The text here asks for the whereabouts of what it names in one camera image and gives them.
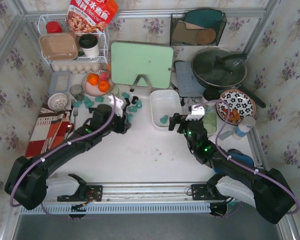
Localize round cork coaster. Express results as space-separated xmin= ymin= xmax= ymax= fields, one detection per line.
xmin=196 ymin=28 xmax=217 ymax=45

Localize green cutting board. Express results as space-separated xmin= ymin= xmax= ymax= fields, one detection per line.
xmin=110 ymin=41 xmax=174 ymax=89

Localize grey blue rectangular tray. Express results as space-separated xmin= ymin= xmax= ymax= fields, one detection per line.
xmin=173 ymin=60 xmax=205 ymax=98

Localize white coffee cup black lid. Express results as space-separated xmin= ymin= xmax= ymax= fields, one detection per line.
xmin=78 ymin=33 xmax=100 ymax=57

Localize white bottle blue label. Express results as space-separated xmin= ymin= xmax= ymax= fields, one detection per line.
xmin=232 ymin=116 xmax=256 ymax=140

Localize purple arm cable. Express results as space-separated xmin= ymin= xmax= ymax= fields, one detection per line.
xmin=9 ymin=92 xmax=116 ymax=221
xmin=192 ymin=99 xmax=300 ymax=216

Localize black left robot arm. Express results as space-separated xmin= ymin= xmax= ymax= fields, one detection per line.
xmin=4 ymin=104 xmax=131 ymax=210

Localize green translucent cup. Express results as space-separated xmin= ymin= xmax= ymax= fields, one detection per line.
xmin=110 ymin=85 xmax=120 ymax=97

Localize black mesh organizer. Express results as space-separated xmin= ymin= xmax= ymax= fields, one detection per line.
xmin=169 ymin=8 xmax=227 ymax=46

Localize floral patterned plate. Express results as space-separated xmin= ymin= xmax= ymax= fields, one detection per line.
xmin=216 ymin=89 xmax=257 ymax=126

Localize white wire rack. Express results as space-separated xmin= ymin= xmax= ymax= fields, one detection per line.
xmin=37 ymin=13 xmax=109 ymax=65

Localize red jar lid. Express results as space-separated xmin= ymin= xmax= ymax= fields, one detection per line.
xmin=45 ymin=21 xmax=63 ymax=34

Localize grey glass cup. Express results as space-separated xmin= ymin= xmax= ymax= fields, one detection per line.
xmin=69 ymin=84 xmax=85 ymax=101

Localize blue sponge cloth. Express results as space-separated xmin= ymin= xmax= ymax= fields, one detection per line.
xmin=228 ymin=149 xmax=255 ymax=167

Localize white storage basket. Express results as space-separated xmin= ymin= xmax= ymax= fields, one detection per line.
xmin=149 ymin=89 xmax=182 ymax=131

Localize striped red cloth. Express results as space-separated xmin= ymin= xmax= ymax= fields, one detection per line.
xmin=25 ymin=104 xmax=71 ymax=159

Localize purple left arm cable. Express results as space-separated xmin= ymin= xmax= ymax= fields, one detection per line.
xmin=9 ymin=92 xmax=116 ymax=221

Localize white round strainer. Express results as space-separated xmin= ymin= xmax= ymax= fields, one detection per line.
xmin=47 ymin=92 xmax=68 ymax=112

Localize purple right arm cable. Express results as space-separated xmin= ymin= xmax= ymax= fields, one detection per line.
xmin=192 ymin=99 xmax=300 ymax=216

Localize green cup right side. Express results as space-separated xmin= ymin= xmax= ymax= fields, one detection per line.
xmin=202 ymin=111 xmax=218 ymax=137

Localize egg carton tray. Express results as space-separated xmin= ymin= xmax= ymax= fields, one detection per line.
xmin=51 ymin=62 xmax=107 ymax=74

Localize teal coffee capsule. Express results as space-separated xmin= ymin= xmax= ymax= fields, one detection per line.
xmin=159 ymin=115 xmax=169 ymax=125

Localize red snack bag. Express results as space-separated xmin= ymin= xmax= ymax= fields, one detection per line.
xmin=65 ymin=0 xmax=119 ymax=33

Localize clear lidded container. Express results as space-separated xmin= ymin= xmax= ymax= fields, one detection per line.
xmin=48 ymin=71 xmax=71 ymax=95

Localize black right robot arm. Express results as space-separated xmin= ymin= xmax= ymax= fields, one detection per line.
xmin=168 ymin=113 xmax=300 ymax=224

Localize brown square container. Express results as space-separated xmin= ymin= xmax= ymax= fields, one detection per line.
xmin=39 ymin=32 xmax=79 ymax=61

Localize pink fruit plate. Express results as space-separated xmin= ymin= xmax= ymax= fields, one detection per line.
xmin=81 ymin=70 xmax=115 ymax=97

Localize black frying pan with lid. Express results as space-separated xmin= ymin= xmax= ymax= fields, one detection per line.
xmin=191 ymin=47 xmax=267 ymax=109

